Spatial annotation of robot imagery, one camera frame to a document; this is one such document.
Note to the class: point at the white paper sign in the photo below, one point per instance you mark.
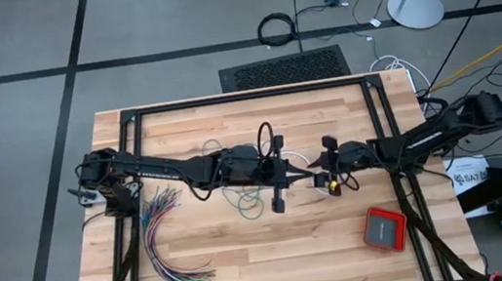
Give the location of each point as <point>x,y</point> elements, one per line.
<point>468,176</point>

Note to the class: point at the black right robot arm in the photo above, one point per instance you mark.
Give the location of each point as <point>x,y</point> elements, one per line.
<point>428,140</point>

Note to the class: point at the red tray with grey inside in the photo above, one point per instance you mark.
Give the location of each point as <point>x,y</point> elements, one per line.
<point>384,230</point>

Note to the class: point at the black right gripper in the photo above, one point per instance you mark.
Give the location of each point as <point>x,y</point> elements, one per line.
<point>351,156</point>

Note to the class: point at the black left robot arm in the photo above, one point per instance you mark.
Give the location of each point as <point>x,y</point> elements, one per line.
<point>156,169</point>

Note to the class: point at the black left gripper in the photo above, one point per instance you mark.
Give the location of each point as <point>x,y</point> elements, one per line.
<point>247,165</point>

